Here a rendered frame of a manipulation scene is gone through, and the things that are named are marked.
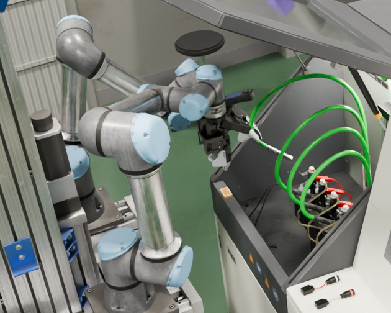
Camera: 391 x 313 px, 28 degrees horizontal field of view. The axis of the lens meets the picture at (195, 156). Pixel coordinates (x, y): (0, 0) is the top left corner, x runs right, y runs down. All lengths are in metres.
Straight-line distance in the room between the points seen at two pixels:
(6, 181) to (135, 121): 0.46
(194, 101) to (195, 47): 2.59
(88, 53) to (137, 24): 3.07
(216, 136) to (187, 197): 2.12
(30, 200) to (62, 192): 0.14
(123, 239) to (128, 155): 0.37
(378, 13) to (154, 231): 1.16
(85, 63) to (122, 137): 0.58
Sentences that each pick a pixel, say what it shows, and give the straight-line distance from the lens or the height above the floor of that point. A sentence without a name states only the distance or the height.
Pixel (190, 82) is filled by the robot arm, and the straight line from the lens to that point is 2.59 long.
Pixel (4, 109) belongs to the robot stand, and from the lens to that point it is 2.04.
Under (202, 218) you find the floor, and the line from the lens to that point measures 4.29.
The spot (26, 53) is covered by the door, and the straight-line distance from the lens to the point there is 5.26.
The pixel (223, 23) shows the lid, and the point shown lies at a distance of 1.83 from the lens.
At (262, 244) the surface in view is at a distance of 2.57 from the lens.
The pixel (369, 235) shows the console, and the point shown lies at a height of 1.12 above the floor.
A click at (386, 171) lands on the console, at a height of 1.33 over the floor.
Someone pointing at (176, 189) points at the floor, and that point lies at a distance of 4.54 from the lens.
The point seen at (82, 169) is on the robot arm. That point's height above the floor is 1.23.
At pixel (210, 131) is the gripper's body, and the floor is 1.37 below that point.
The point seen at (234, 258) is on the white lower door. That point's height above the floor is 0.71.
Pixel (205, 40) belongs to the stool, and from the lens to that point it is 4.83.
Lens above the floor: 2.58
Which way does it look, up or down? 32 degrees down
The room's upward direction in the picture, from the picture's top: 8 degrees counter-clockwise
